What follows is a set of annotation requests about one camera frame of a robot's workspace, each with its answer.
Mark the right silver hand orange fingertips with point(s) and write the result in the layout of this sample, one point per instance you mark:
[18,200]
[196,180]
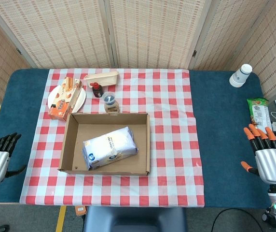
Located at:
[271,165]

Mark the white blue flour bag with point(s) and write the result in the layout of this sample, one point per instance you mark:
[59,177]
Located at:
[111,147]

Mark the orange biscuit box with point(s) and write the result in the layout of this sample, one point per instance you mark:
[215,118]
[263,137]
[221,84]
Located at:
[62,104]

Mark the small orange box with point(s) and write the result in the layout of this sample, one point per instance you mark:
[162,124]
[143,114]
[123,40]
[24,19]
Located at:
[80,210]

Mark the brown cardboard box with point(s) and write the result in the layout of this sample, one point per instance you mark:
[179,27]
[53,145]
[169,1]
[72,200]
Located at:
[140,135]

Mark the green snack bag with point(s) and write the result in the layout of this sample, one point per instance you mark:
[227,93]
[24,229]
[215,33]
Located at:
[259,111]

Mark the dark blue table cloth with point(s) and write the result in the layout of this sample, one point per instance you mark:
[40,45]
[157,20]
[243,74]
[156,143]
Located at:
[220,108]

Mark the white paper cup stack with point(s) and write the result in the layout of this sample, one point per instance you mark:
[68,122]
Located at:
[239,76]

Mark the white plate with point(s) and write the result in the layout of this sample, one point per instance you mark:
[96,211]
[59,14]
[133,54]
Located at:
[80,101]

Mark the red white checkered tablecloth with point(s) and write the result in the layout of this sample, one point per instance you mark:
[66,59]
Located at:
[171,108]

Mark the dark sauce bottle red cap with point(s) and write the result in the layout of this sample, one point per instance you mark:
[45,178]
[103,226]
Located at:
[97,91]

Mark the clear plastic cup blue contents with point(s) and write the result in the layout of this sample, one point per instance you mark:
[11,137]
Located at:
[110,102]

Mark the beige wooden tray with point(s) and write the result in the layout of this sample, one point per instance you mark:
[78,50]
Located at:
[104,78]

